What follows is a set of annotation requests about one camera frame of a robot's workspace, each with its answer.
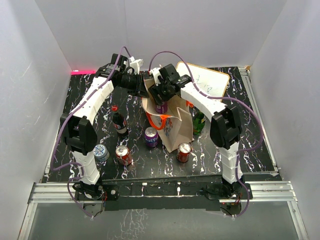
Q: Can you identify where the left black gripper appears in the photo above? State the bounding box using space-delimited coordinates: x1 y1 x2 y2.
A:
118 72 150 99

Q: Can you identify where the purple can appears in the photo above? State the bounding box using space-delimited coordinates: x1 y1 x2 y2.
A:
144 126 159 148
155 101 168 115

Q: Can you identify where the beige canvas tote bag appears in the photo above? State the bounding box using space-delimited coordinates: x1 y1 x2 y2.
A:
141 74 195 154

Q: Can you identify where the green glass bottle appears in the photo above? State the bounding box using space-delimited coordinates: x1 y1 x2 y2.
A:
192 111 206 135

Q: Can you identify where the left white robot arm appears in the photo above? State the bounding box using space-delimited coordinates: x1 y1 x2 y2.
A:
60 53 147 200

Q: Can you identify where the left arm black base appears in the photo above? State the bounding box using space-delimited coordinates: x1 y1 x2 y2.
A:
72 181 119 202

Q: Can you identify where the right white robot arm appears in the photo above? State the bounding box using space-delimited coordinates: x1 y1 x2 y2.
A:
148 64 244 199

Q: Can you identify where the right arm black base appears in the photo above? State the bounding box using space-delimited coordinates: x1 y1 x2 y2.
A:
200 182 253 204

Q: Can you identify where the cola glass bottle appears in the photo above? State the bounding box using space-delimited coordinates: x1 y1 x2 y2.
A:
111 105 129 138

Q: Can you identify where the pink tape strip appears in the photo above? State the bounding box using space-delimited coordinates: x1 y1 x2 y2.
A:
70 70 96 76

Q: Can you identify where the red can front centre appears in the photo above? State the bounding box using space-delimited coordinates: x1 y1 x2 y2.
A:
176 142 192 163

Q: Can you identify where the red can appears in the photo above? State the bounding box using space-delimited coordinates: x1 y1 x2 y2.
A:
115 145 133 166
176 142 192 163

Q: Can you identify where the red can front left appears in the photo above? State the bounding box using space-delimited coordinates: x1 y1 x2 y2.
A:
115 145 133 166

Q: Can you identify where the blue white tin can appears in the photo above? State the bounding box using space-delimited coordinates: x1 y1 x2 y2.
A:
93 144 110 162

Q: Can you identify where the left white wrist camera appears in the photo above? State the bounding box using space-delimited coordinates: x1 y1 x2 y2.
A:
128 56 144 75

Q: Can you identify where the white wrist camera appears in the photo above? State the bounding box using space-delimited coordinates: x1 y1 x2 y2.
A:
149 66 164 86
128 56 144 75

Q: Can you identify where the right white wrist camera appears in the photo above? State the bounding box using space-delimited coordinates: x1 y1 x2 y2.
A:
149 66 164 86

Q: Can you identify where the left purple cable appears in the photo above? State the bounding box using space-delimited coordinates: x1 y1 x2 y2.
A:
49 45 135 221

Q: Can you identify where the purple cable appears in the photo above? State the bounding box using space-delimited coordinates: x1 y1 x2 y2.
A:
148 51 265 218
49 45 135 221

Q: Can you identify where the small whiteboard wooden frame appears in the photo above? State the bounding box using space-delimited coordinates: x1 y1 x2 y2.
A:
180 63 230 106

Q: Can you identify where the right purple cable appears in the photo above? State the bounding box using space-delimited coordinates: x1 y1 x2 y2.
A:
148 51 265 218

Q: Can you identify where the aluminium frame rail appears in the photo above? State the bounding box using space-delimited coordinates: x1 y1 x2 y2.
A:
19 176 308 240

